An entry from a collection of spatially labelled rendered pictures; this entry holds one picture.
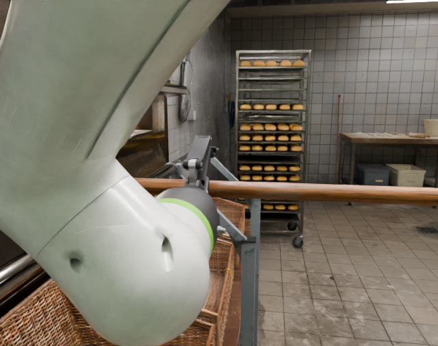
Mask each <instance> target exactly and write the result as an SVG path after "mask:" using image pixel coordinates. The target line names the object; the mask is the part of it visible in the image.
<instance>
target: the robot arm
mask: <svg viewBox="0 0 438 346"><path fill-rule="evenodd" d="M229 2H230V0H10V3H9V6H8V11H7V14H6V18H5V22H4V25H3V30H2V33H1V37H0V230H1V231H2V232H4V233H5V234H6V235H7V236H8V237H9V238H11V239H12V240H13V241H14V242H15V243H17V244H18V245H19V246H20V247H21V248H22V249H23V250H24V251H25V252H26V253H27V254H29V255H30V256H31V257H32V258H33V259H34V260H35V261H36V262H37V263H38V264H39V265H40V266H41V267H42V268H43V269H44V270H45V272H46V273H47V274H48V275H49V276H50V277H51V278H52V279H53V280H54V281H55V282H56V284H57V286H58V287H59V288H60V289H61V290H62V291H63V292H64V294H65V295H66V296H67V297H68V299H69V300H70V301H71V302H72V304H74V306H75V307H76V308H77V309H78V311H79V312H80V314H81V315H82V316H83V317H84V318H85V320H86V321H87V323H88V324H89V325H90V326H91V327H92V328H93V329H94V330H95V331H96V332H97V333H98V334H99V335H100V336H101V337H103V338H105V339H106V340H108V341H109V342H111V343H114V344H116V345H119V346H159V345H162V344H164V343H167V342H169V341H171V340H173V339H174V338H176V337H177V336H179V335H180V334H182V333H183V332H184V331H185V330H186V329H187V328H188V327H189V326H190V325H191V324H192V323H193V322H194V321H195V319H196V318H197V316H198V315H199V313H200V311H201V310H202V308H203V306H204V304H205V300H206V297H207V293H208V290H209V281H210V272H209V259H210V257H211V254H212V251H213V249H214V246H215V244H216V240H217V239H218V236H219V235H220V234H223V233H225V231H226V229H223V227H220V219H219V217H220V214H218V211H217V207H216V204H215V202H214V200H213V199H212V197H211V196H210V195H209V193H208V191H209V178H208V177H207V176H208V172H209V165H210V161H211V158H214V157H215V156H216V155H217V154H218V153H219V151H220V149H219V148H216V146H212V145H211V141H212V138H211V136H210V135H196V136H195V138H194V141H193V143H192V146H191V148H190V150H189V154H188V156H187V158H186V159H185V160H184V161H183V168H184V169H185V170H186V171H189V176H187V177H186V179H185V184H184V186H182V187H173V188H171V189H167V190H165V191H164V192H161V193H160V194H159V195H158V196H157V197H155V198H154V197H153V196H152V195H151V194H149V193H148V192H147V191H146V190H145V189H144V188H143V187H142V186H141V185H140V184H138V182H136V180H135V179H134V178H133V177H132V176H131V175H129V173H128V172H127V171H126V170H125V169H124V168H123V167H122V165H121V164H120V163H119V162H118V161H117V159H116V158H115V157H116V156H117V153H118V152H119V150H120V149H121V148H122V147H123V146H124V145H125V144H126V142H127V141H128V139H129V138H130V136H131V135H132V133H133V131H134V129H135V128H136V127H137V124H138V123H139V122H140V120H141V118H142V117H143V116H144V114H145V113H146V111H147V110H148V108H149V107H150V105H151V103H152V102H153V101H154V99H155V97H156V96H157V95H158V94H159V92H160V90H161V89H162V88H163V86H164V85H165V83H166V82H167V81H168V80H169V78H170V77H171V75H172V74H173V73H174V71H175V70H176V68H177V67H178V66H179V65H180V63H181V62H182V61H183V59H184V58H185V57H186V55H187V54H188V53H189V51H190V50H191V49H192V47H193V46H194V45H195V44H196V42H197V41H198V40H199V38H200V37H201V36H202V35H203V34H204V33H205V31H206V30H207V28H208V27H209V26H210V25H211V24H212V23H213V21H214V20H215V19H216V17H217V16H218V15H219V14H220V13H221V12H222V10H223V9H224V8H225V7H226V5H227V4H228V3H229ZM203 185H204V188H203Z"/></svg>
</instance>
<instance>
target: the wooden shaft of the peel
mask: <svg viewBox="0 0 438 346"><path fill-rule="evenodd" d="M134 179H135V180H136V182H138V184H140V185H141V186H142V187H143V188H144V189H145V190H146V191H147V192H148V193H149V194H151V195H159V194H160V193H161V192H164V191H165V190H167V189H171V188H173V187H182V186H184V184H185V179H164V178H134ZM208 193H209V195H210V196H211V197H219V198H254V199H272V200H306V201H324V202H342V203H377V204H394V205H429V206H438V188H431V187H390V186H370V185H329V184H308V183H267V182H246V181H209V191H208Z"/></svg>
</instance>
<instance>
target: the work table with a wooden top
mask: <svg viewBox="0 0 438 346"><path fill-rule="evenodd" d="M363 134H365V135H356V134H355V133H352V132H340V137H341V138H342V144H341V164H340V175H339V185H342V181H343V182H344V183H345V184H346V185H361V184H360V183H359V182H358V181H357V180H356V178H354V163H355V153H356V148H416V155H415V166H416V167H418V165H419V153H420V148H430V149H438V137H434V136H430V138H427V137H426V138H419V137H409V136H408V135H405V133H398V134H397V135H393V136H392V137H388V136H386V137H381V136H377V135H376V137H373V136H371V135H368V133H363ZM345 141H346V142H347V143H349V144H351V145H352V149H351V167H350V177H349V178H344V177H343V161H344V151H345ZM424 182H425V180H424ZM424 182H423V186H422V187H431V188H438V160H437V171H436V177H435V187H432V186H430V185H427V184H425V183H424Z"/></svg>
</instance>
